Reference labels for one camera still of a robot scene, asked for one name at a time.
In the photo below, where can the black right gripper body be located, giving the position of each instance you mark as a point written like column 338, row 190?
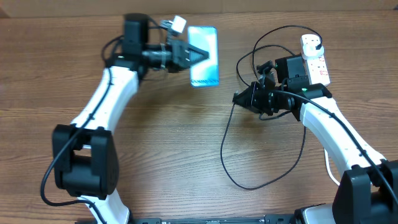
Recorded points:
column 266, row 100

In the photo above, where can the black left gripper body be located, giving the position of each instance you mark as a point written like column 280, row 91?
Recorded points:
column 173, row 56

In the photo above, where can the black Samsung Galaxy smartphone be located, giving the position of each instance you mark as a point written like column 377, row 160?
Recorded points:
column 205, row 69

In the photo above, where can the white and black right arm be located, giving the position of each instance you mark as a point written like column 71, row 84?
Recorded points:
column 367, row 192

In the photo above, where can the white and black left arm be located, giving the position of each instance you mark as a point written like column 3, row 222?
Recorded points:
column 85, row 162

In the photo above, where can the white USB charger adapter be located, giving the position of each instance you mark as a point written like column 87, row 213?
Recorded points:
column 310, row 51

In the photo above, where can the white power strip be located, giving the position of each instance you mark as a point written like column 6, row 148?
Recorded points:
column 316, row 69

